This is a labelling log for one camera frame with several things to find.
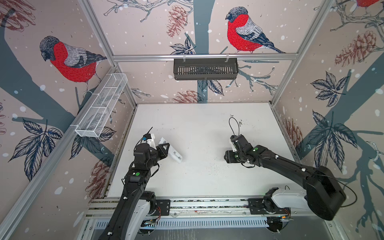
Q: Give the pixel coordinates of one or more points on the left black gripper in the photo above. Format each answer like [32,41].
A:
[163,152]

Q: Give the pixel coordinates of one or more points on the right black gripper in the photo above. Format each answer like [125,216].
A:
[228,156]

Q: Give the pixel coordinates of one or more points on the white remote control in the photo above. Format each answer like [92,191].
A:
[172,152]

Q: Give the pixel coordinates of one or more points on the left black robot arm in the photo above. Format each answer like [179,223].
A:
[135,203]

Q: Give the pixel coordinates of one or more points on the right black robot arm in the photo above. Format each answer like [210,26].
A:
[321,192]

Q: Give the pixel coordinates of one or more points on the aluminium top crossbar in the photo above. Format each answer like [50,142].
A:
[245,57]

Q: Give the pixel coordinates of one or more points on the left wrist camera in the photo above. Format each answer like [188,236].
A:
[150,140]

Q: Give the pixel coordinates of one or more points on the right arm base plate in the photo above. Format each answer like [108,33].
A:
[259,206]

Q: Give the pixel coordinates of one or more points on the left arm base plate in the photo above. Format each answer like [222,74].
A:
[159,208]

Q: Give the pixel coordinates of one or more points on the white wire mesh basket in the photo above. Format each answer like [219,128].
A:
[98,113]

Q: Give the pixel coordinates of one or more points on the black wall basket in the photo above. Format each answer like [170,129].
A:
[205,69]

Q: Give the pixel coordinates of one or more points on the aluminium front rail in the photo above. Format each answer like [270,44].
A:
[199,207]

